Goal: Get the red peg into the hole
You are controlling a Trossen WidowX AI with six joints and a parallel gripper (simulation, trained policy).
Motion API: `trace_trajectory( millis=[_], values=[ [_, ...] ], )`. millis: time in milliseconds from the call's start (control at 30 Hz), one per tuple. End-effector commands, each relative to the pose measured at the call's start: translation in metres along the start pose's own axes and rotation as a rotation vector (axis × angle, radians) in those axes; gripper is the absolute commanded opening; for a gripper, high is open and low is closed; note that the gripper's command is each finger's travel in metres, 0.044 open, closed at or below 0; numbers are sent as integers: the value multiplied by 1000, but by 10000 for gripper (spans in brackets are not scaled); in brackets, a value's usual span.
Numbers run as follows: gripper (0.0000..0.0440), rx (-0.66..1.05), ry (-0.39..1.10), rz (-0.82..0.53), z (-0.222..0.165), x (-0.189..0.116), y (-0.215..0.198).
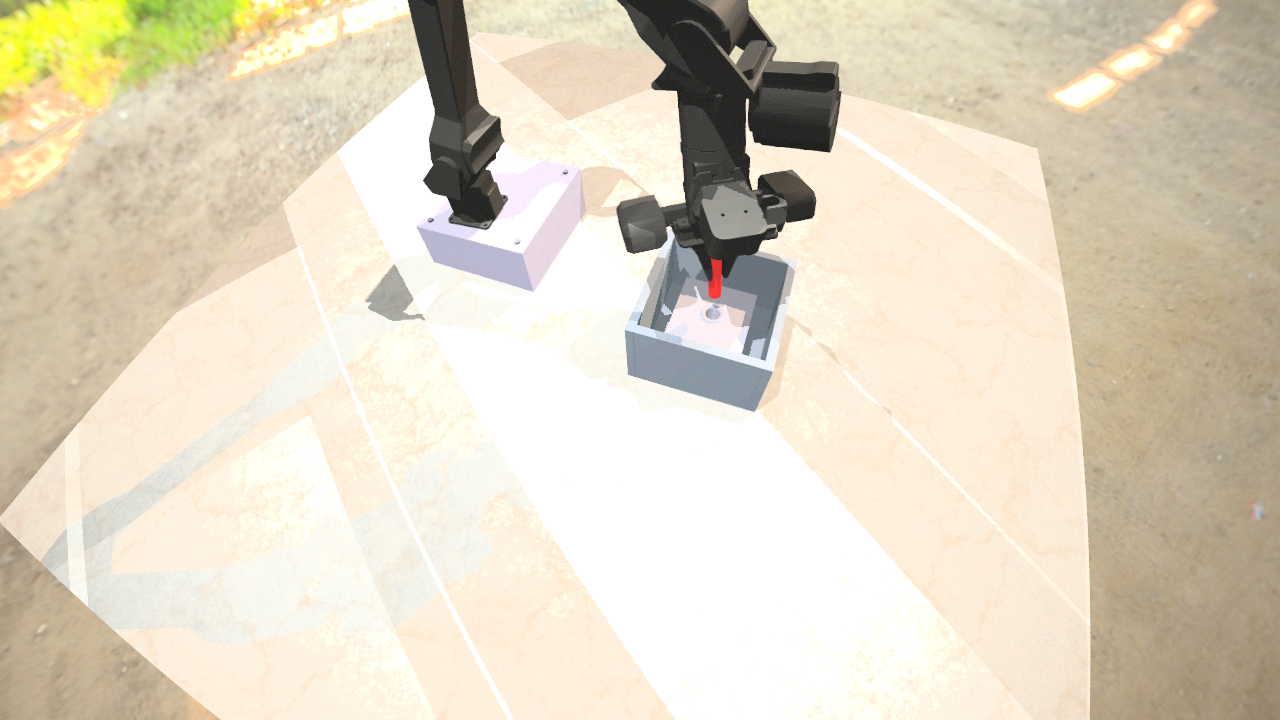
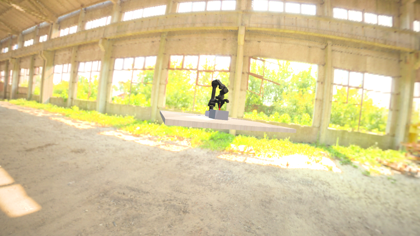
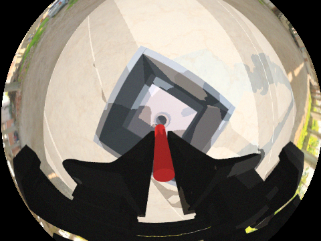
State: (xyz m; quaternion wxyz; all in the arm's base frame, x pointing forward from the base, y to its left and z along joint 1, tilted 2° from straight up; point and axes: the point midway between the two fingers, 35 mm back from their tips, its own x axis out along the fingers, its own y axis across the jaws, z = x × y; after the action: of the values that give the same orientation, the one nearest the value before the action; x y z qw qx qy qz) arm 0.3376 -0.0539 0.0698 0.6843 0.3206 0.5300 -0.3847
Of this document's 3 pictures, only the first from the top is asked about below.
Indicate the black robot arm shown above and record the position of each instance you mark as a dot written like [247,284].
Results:
[791,105]

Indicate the red peg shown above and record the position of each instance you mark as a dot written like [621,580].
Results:
[714,286]

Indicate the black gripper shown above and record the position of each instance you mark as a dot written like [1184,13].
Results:
[643,223]

